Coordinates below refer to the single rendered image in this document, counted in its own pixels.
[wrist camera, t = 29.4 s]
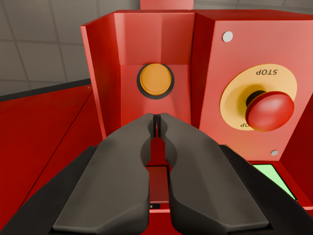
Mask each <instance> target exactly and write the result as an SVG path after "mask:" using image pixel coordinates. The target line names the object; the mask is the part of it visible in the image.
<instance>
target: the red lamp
mask: <svg viewBox="0 0 313 235"><path fill-rule="evenodd" d="M145 168H146V169H147V170H148V172H149V176H150V203H154V202H169V190H168V178H167V167H166V166H154V167H145Z"/></svg>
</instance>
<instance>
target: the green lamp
mask: <svg viewBox="0 0 313 235"><path fill-rule="evenodd" d="M253 166H255V167H256V168H257V169H259V170H260V171H261V172H262V173H263V174H265V175H266V176H267V177H269V178H270V179H271V180H273V181H274V182H275V183H276V184H278V185H279V186H280V187H281V188H282V189H284V190H285V191H286V192H287V193H288V194H290V195H291V196H292V194H291V193H290V191H289V190H288V188H287V187H286V185H285V184H284V182H283V181H282V180H281V178H280V177H279V176H278V174H277V173H276V171H275V170H274V168H273V167H272V165H253ZM292 197H293V196H292ZM293 198H294V197H293ZM294 199H295V198H294Z"/></svg>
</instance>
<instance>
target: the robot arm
mask: <svg viewBox="0 0 313 235"><path fill-rule="evenodd" d="M156 125H157V132H158V137H159V138H161V140H162V141H163V142H164V143H165V160H166V162H168V164H169V165H170V166H171V168H172V170H171V172H170V188H169V207H170V217H171V223H172V226H173V227H174V229H175V230H176V231H178V232H179V233H181V234H183V235H313V217H312V216H311V215H310V214H309V213H308V212H307V211H306V210H305V209H304V208H303V207H302V206H301V205H300V204H299V203H298V202H297V201H296V200H295V199H294V198H293V197H292V196H291V195H290V194H288V193H287V192H286V191H285V190H284V189H282V188H281V187H280V186H279V185H278V184H276V183H275V182H274V181H273V180H271V179H270V178H269V177H267V176H266V175H265V174H263V173H262V172H261V171H260V170H259V169H257V168H256V167H255V166H253V165H252V164H251V163H250V162H248V161H247V160H246V159H244V158H243V157H242V156H240V155H239V154H238V153H237V152H235V151H234V150H233V149H231V148H230V147H229V146H228V145H227V144H225V145H219V144H218V143H217V142H216V141H215V140H213V139H212V138H211V137H209V136H208V135H207V134H205V133H204V132H202V131H201V130H199V129H198V128H196V127H194V126H192V125H190V124H188V123H186V122H184V121H182V120H180V119H178V118H176V117H174V116H172V115H170V114H168V113H161V114H157V115H156V114H152V113H147V114H145V115H143V116H141V117H139V118H137V119H135V120H134V121H132V122H130V123H128V124H126V125H124V126H123V127H121V128H119V129H117V130H116V131H114V132H113V133H111V134H110V135H109V136H107V137H106V138H105V139H104V140H103V141H102V142H101V143H99V144H98V145H97V146H89V147H88V148H87V149H86V150H84V151H83V152H82V153H81V154H80V155H79V156H77V157H76V158H75V159H74V160H73V161H71V162H70V163H69V164H68V165H67V166H66V167H64V168H63V169H62V170H61V171H60V172H59V173H57V174H56V175H55V176H54V177H53V178H52V179H51V180H49V181H48V182H47V183H46V184H45V185H44V186H42V187H41V188H40V189H39V190H38V191H37V192H36V193H35V194H34V195H32V196H31V197H30V198H29V199H28V200H27V201H26V202H25V203H24V204H23V205H22V207H21V208H20V209H19V210H18V211H17V212H16V213H15V214H14V215H13V216H12V218H11V219H10V220H9V221H8V222H7V224H6V225H5V226H4V227H3V229H2V230H1V231H0V235H140V234H141V233H143V232H144V231H145V230H146V229H147V227H148V225H149V215H150V176H149V172H148V170H147V169H146V168H145V167H146V165H147V164H148V163H149V162H150V160H151V153H150V142H151V141H152V140H153V138H156Z"/></svg>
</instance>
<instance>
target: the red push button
mask: <svg viewBox="0 0 313 235"><path fill-rule="evenodd" d="M246 106H247V109H246V113H245V120H246V122H247V124H248V125H249V126H250V127H251V128H253V129H254V130H256V131H260V132H267V131H273V130H276V129H278V128H280V127H281V126H283V125H284V124H285V123H286V122H287V121H288V120H289V119H290V118H291V116H292V115H293V112H294V102H293V100H292V99H291V97H290V96H289V95H288V94H286V93H284V92H281V91H269V92H266V91H264V90H258V91H256V92H253V93H252V94H251V95H250V96H249V97H248V98H247V100H246Z"/></svg>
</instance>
